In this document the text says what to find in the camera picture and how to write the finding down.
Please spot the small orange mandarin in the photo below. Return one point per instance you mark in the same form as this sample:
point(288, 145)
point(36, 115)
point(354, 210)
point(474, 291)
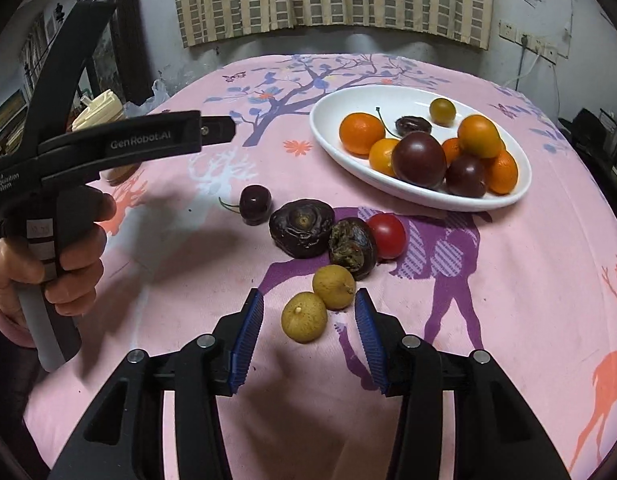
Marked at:
point(478, 136)

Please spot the black metal rack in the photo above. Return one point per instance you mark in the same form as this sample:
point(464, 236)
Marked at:
point(587, 135)

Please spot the person's left hand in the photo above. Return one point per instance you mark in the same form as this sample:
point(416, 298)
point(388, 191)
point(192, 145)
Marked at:
point(73, 294)

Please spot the tan longan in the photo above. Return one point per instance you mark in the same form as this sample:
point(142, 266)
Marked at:
point(304, 317)
point(335, 285)

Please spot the large dark purple plum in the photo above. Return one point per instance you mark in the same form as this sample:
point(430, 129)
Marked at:
point(420, 160)

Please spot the tan longan front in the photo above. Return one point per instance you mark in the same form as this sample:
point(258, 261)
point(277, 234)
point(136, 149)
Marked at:
point(304, 317)

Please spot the white power strip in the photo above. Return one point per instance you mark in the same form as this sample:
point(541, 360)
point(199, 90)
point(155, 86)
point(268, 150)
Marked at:
point(535, 44)

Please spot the dark framed painting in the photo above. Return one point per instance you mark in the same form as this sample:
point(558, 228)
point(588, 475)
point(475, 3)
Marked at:
point(120, 61)

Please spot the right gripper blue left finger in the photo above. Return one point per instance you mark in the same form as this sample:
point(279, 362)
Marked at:
point(248, 328)

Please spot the pink deer print tablecloth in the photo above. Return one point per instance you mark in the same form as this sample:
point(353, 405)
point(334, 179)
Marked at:
point(532, 286)

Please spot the dark cherry with stem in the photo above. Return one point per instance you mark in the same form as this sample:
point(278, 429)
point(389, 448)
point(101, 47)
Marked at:
point(255, 204)

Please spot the tan longan back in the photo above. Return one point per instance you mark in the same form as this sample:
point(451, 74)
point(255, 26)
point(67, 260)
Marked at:
point(335, 285)

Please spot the red cherry tomato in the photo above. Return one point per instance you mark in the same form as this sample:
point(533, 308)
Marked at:
point(389, 234)

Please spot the plastic jar with cream lid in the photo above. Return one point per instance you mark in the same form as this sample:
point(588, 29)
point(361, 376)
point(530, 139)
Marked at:
point(102, 110)

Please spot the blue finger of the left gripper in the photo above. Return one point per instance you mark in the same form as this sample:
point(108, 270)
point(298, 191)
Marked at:
point(216, 130)

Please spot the dark water chestnut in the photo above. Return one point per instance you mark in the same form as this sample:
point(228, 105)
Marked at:
point(409, 124)

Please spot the green yellow plum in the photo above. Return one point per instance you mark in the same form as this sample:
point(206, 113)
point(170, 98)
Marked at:
point(442, 112)

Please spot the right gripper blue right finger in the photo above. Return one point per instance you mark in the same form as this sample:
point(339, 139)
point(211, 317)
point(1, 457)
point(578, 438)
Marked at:
point(368, 324)

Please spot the dark wrinkled passion fruit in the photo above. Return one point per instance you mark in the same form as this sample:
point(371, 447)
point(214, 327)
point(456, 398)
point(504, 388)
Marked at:
point(302, 228)

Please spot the white oval plate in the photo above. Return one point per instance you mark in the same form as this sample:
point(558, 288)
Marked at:
point(395, 102)

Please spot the small dark plum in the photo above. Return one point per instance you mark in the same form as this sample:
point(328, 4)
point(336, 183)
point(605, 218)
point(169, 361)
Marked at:
point(385, 127)

